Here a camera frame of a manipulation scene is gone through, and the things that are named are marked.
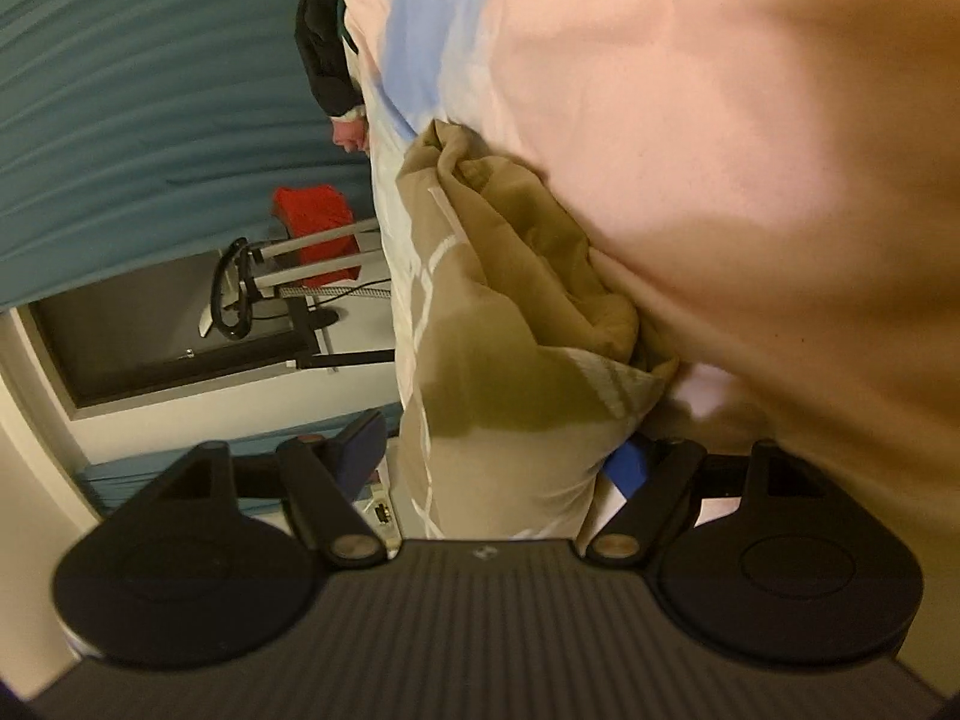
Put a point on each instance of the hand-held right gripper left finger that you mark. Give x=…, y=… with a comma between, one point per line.
x=365, y=444

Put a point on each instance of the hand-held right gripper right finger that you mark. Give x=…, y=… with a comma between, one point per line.
x=628, y=469

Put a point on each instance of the tan garment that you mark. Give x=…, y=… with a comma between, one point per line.
x=495, y=360

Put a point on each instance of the narrow blue curtain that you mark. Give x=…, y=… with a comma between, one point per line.
x=255, y=469

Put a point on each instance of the red cloth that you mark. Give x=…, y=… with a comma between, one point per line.
x=315, y=217

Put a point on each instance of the dark door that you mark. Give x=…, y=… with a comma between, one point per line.
x=135, y=337

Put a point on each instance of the pink cloth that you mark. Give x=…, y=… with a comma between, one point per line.
x=349, y=135

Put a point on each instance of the pastel cloud print blanket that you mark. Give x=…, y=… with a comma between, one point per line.
x=750, y=165

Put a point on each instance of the wide blue curtain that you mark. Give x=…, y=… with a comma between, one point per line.
x=150, y=90

